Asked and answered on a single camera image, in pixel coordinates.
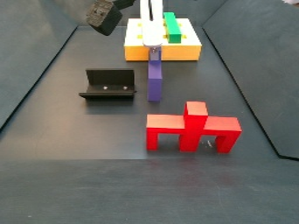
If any black angle bracket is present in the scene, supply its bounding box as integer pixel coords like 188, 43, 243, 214
79, 68, 136, 99

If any red bridge block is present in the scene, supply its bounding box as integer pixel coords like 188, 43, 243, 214
145, 101, 242, 153

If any yellow slotted board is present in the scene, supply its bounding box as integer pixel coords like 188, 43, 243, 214
124, 18, 201, 61

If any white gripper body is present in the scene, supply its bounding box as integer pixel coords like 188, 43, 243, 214
140, 0, 164, 47

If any purple bridge block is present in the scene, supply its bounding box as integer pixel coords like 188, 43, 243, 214
147, 48, 163, 102

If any green bar block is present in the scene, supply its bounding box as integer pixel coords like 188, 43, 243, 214
163, 12, 181, 44

